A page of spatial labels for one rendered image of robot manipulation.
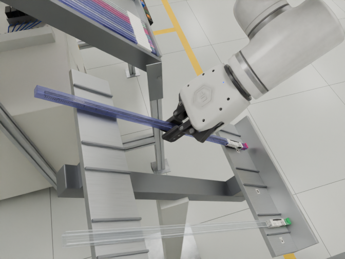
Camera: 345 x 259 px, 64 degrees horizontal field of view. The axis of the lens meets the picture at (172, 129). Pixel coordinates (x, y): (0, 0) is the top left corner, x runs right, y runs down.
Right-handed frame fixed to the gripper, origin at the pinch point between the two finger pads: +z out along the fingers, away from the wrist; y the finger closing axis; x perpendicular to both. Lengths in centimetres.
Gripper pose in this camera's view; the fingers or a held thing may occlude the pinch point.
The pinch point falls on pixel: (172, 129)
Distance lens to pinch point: 53.8
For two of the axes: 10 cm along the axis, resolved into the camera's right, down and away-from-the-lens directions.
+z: -7.5, 5.3, 4.0
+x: 6.0, 2.9, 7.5
